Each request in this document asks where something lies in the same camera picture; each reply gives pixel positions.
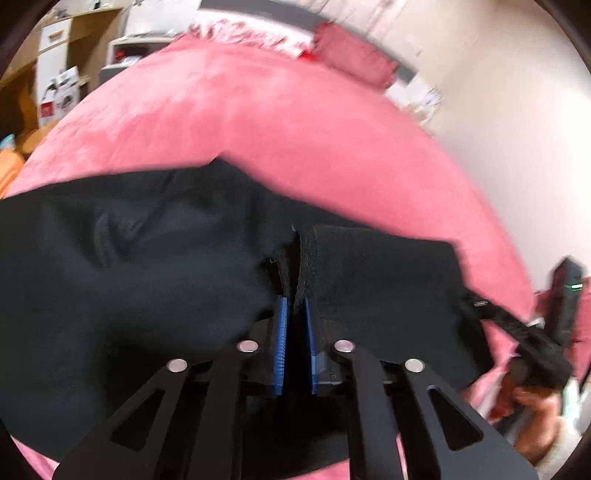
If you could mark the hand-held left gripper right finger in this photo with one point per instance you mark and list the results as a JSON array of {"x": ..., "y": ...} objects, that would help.
[{"x": 310, "y": 346}]

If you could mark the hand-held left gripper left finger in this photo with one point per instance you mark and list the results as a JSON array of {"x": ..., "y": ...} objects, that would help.
[{"x": 281, "y": 346}]

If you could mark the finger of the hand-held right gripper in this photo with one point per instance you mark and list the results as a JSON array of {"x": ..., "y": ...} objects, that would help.
[{"x": 538, "y": 357}]

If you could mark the black pants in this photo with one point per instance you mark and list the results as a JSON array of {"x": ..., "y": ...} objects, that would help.
[{"x": 138, "y": 258}]

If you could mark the person's right forearm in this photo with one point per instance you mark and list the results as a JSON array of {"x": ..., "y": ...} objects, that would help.
[{"x": 561, "y": 457}]

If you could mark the person's right hand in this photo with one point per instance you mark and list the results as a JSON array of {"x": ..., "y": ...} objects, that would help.
[{"x": 538, "y": 415}]

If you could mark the pink bed blanket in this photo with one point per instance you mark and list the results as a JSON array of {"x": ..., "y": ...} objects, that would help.
[{"x": 277, "y": 115}]

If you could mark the red cloth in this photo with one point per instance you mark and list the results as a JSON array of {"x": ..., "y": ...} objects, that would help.
[{"x": 307, "y": 55}]

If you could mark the pink ruffled pillow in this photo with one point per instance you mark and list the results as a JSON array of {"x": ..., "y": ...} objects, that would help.
[{"x": 355, "y": 55}]

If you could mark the pink floral garment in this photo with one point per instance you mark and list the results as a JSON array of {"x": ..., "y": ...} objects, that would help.
[{"x": 240, "y": 37}]

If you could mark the white and red cardboard box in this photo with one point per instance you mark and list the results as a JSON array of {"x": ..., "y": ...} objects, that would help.
[{"x": 57, "y": 99}]

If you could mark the white open nightstand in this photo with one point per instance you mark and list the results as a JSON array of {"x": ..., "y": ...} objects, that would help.
[{"x": 134, "y": 44}]

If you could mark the wooden shelf cabinet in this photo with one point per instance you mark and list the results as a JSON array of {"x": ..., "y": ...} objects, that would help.
[{"x": 92, "y": 37}]

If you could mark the white cabinet door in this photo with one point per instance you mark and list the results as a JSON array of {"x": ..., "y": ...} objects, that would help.
[{"x": 53, "y": 50}]

